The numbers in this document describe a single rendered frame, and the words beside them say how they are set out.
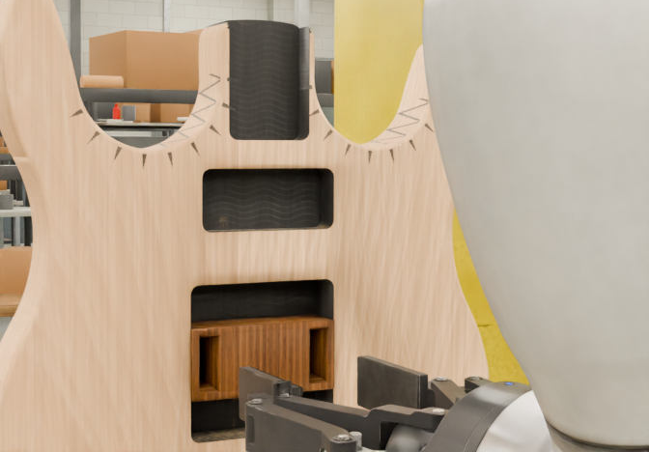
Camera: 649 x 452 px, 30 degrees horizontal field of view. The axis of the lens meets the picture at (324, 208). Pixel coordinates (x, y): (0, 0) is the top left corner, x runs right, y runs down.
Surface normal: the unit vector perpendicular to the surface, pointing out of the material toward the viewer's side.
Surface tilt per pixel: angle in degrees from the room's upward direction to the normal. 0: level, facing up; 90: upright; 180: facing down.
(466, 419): 45
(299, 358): 90
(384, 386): 90
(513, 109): 105
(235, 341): 90
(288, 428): 91
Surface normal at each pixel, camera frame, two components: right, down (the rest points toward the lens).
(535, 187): -0.55, 0.36
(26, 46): 0.44, 0.05
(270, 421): -0.84, 0.04
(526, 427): -0.60, -0.72
